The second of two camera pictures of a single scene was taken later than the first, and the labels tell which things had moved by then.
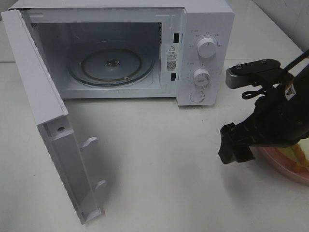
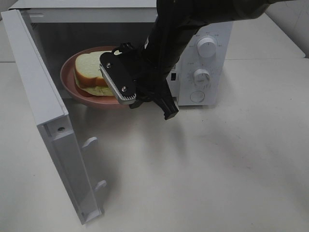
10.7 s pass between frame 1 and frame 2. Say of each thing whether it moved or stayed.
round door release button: stayed
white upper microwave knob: stayed
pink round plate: moved
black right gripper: moved
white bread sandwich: moved
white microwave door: stayed
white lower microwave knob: stayed
